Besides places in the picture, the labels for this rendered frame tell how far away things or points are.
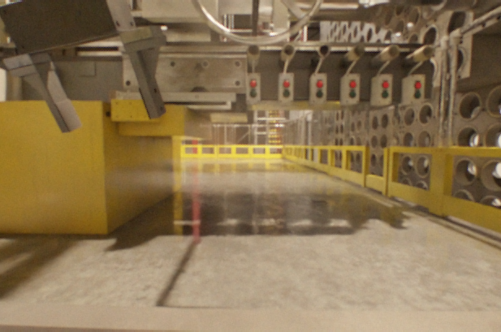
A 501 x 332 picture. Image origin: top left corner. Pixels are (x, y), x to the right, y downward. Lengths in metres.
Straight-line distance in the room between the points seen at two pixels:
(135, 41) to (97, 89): 1.45
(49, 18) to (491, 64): 2.49
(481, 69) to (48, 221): 2.76
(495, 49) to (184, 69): 2.12
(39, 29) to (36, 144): 1.08
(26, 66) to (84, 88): 1.40
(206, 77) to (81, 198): 0.87
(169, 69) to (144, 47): 1.27
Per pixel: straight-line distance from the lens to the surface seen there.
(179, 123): 1.29
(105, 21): 0.35
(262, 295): 0.76
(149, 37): 0.34
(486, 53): 2.55
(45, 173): 1.43
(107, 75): 1.78
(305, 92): 1.51
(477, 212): 1.65
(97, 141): 1.29
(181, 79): 1.58
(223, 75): 1.54
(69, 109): 0.44
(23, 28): 0.41
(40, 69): 0.43
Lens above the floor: 0.40
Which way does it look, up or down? 5 degrees down
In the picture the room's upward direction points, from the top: straight up
